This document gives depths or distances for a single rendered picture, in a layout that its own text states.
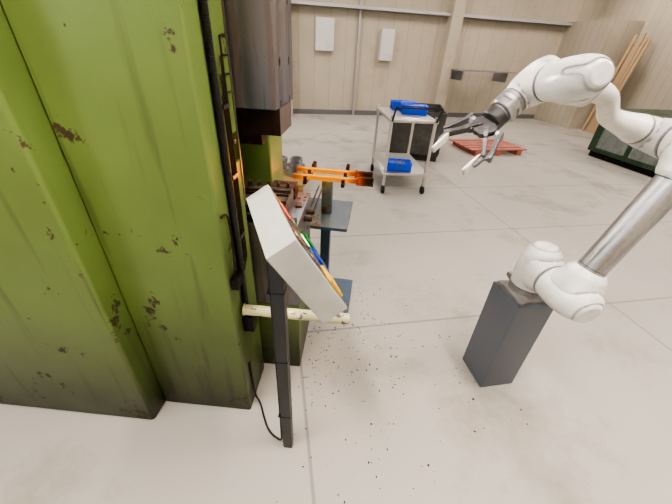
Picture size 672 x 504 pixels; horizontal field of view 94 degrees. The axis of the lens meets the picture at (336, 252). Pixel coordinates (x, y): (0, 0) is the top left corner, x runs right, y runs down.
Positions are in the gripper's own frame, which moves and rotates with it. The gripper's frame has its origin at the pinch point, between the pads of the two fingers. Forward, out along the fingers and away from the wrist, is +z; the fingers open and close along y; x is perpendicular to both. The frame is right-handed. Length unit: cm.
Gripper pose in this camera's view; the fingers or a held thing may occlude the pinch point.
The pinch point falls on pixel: (449, 158)
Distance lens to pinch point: 113.1
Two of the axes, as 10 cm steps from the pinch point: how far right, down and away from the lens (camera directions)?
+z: -7.4, 6.7, 1.2
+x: 4.1, 3.0, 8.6
